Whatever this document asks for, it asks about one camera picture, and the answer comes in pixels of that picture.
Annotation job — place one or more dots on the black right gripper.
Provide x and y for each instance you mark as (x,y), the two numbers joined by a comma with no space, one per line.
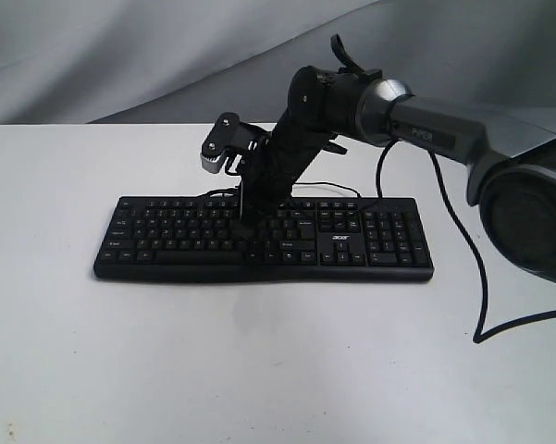
(269,173)

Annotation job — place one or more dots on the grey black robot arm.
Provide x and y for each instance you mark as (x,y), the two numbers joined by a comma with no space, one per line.
(509,152)

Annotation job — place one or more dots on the black acer keyboard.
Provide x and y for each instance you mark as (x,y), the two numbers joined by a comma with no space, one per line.
(193,240)

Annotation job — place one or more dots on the grey backdrop cloth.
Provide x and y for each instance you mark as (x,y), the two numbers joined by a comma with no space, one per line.
(188,61)

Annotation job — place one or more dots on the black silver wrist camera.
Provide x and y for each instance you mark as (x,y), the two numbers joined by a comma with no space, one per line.
(228,139)

